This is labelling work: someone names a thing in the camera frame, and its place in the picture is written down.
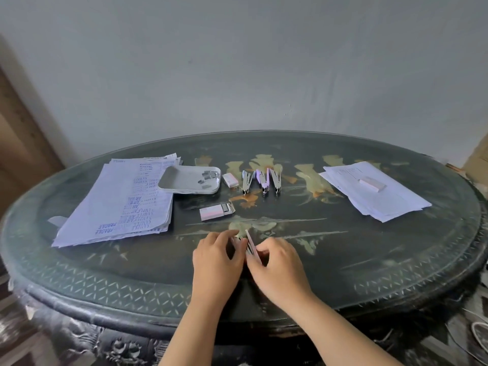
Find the thick stack of printed papers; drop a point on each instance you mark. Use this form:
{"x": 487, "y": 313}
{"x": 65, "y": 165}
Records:
{"x": 122, "y": 200}

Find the dark carved wooden table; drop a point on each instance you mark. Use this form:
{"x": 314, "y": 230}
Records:
{"x": 381, "y": 270}

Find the pile of staple strips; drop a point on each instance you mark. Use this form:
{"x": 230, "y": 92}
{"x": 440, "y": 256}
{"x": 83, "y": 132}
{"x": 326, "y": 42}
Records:
{"x": 205, "y": 176}

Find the person's right hand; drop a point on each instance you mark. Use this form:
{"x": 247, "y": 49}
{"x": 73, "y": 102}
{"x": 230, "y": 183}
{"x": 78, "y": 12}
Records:
{"x": 280, "y": 272}

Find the white rectangular tray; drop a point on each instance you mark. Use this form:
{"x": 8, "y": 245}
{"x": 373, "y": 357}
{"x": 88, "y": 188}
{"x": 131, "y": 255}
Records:
{"x": 183, "y": 181}

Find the brown cardboard box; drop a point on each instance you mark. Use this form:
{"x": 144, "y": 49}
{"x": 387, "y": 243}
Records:
{"x": 477, "y": 161}

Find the person's right forearm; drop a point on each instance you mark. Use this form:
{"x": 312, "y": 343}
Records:
{"x": 335, "y": 333}

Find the pink metal stapler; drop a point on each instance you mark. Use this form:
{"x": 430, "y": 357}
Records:
{"x": 251, "y": 245}

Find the brown wooden door frame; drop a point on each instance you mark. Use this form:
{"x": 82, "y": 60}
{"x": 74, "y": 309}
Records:
{"x": 23, "y": 148}

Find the person's right thumb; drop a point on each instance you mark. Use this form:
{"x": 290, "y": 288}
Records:
{"x": 254, "y": 264}

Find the thin stack of white papers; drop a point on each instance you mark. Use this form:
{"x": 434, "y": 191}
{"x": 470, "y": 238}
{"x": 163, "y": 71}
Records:
{"x": 375, "y": 196}

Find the small white paper scrap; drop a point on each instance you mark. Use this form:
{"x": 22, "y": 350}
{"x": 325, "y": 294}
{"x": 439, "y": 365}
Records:
{"x": 57, "y": 221}

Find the small closed staple box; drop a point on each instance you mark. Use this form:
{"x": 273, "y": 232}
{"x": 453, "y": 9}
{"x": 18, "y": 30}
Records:
{"x": 230, "y": 180}

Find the person's left forearm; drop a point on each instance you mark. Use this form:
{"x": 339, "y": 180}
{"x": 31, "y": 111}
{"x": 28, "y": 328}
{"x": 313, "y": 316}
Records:
{"x": 192, "y": 331}

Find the person's left thumb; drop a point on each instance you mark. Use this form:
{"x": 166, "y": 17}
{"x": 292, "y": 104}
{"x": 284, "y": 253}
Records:
{"x": 240, "y": 254}

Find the person's left hand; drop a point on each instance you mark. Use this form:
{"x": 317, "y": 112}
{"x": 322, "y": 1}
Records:
{"x": 213, "y": 266}

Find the long pink staple box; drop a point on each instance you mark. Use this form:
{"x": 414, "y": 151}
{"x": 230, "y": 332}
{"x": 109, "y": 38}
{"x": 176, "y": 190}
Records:
{"x": 372, "y": 184}

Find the grey metal stapler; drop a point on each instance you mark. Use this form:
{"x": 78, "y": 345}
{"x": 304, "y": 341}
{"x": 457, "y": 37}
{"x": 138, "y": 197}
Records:
{"x": 247, "y": 182}

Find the open pink staple box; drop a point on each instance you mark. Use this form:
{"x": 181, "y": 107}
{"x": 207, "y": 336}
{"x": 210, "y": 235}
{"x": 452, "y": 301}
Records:
{"x": 215, "y": 212}

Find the white metal stapler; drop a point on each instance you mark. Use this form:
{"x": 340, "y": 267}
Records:
{"x": 276, "y": 182}

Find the purple metal stapler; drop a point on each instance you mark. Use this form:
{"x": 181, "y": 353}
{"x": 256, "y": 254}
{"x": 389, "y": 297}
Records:
{"x": 263, "y": 181}

